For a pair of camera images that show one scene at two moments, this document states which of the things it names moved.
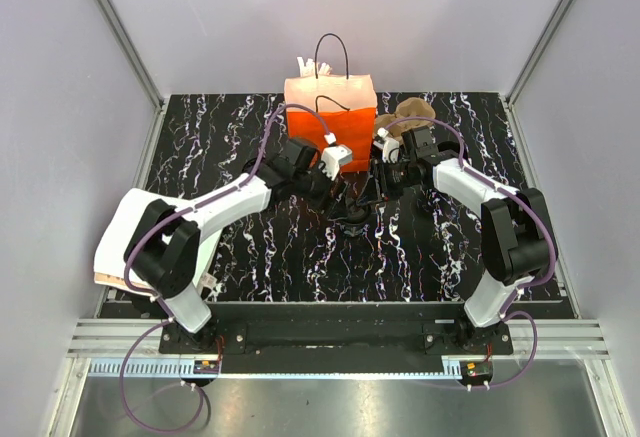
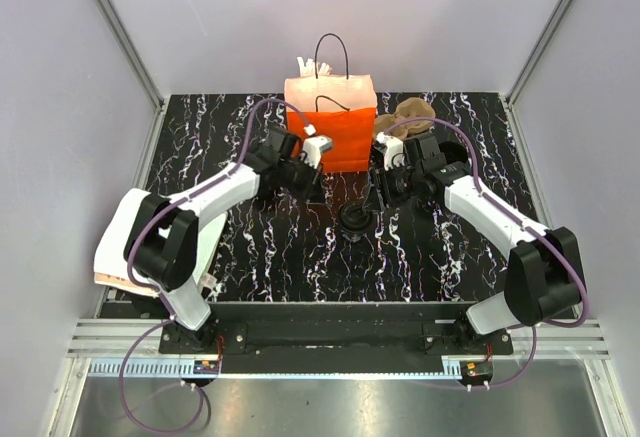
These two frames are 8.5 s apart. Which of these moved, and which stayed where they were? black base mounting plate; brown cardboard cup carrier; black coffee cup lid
Moved: black coffee cup lid
Stayed: black base mounting plate; brown cardboard cup carrier
